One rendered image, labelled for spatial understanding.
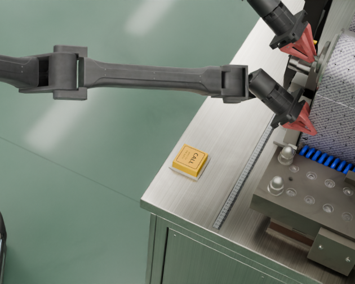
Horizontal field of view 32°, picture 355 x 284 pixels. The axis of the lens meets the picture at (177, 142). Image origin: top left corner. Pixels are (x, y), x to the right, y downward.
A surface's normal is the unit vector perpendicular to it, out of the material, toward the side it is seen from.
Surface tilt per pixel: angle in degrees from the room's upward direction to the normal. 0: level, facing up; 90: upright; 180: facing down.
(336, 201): 0
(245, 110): 0
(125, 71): 39
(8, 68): 60
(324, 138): 91
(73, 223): 0
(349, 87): 88
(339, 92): 90
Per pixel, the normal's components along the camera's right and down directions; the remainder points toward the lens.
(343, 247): -0.44, 0.68
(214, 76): 0.37, -0.04
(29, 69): 0.84, -0.03
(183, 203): 0.07, -0.63
